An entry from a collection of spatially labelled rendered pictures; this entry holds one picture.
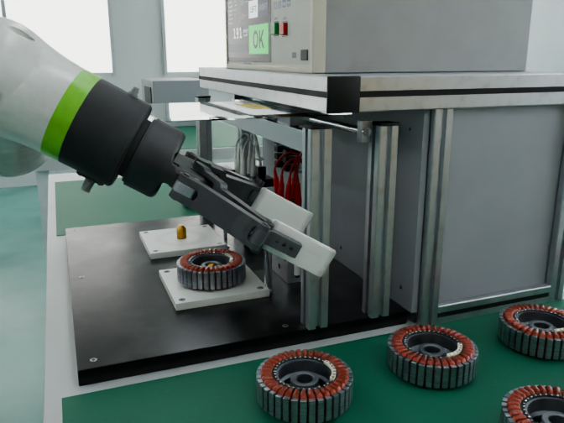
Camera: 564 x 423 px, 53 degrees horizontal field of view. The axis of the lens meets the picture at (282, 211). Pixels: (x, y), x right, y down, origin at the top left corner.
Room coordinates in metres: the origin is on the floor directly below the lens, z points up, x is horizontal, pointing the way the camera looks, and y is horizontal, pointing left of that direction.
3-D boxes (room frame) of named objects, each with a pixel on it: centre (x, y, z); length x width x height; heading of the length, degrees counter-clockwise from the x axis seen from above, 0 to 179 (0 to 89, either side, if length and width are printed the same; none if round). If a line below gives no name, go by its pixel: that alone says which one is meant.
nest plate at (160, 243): (1.11, 0.20, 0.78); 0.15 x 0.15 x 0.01; 21
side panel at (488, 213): (0.84, -0.33, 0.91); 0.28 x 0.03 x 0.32; 111
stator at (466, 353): (0.66, -0.19, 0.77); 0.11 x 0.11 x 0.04
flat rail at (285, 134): (1.03, 0.07, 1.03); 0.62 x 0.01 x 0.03; 21
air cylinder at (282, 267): (0.94, -0.02, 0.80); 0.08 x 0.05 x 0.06; 21
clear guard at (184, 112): (0.85, 0.10, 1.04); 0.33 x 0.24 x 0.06; 111
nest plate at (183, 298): (0.88, 0.12, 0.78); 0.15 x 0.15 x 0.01; 21
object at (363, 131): (1.06, 0.00, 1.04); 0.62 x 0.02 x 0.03; 21
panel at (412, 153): (1.09, -0.08, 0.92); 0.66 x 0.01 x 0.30; 21
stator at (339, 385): (0.59, -0.03, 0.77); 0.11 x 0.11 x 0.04
